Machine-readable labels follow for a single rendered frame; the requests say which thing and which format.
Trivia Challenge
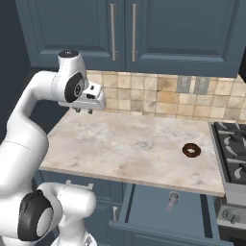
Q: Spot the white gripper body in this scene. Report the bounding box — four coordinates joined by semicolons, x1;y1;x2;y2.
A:
58;90;108;111

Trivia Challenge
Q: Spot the blue closed drawer front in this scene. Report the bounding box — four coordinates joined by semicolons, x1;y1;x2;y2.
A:
34;169;129;208

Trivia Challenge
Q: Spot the open blue drawer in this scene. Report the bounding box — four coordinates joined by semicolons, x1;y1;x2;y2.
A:
108;183;233;246

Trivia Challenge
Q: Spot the chocolate donut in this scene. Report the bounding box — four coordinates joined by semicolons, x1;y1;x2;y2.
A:
182;142;202;160

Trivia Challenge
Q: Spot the blue base cupboard door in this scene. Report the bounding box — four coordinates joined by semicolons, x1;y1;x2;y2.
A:
84;201;124;246

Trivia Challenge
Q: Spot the steel gas hob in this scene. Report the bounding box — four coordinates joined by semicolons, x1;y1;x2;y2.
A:
209;120;246;242

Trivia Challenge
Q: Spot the silver hob knob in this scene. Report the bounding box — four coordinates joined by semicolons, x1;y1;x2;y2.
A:
222;209;242;225

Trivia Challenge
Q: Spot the silver drawer handle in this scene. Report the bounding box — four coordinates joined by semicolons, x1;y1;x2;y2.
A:
64;179;95;190

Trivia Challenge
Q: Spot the silver cupboard bar handle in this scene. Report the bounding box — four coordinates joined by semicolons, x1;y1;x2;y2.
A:
109;3;117;62
130;3;138;63

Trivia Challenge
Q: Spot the blue wall cupboard door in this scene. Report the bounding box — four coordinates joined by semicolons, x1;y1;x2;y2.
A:
14;0;127;72
124;0;246;79

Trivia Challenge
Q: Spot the grey wall socket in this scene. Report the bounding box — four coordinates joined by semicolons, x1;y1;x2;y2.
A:
193;76;211;95
176;75;192;94

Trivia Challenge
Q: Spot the silver base cupboard handle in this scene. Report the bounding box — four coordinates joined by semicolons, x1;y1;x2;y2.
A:
111;206;119;223

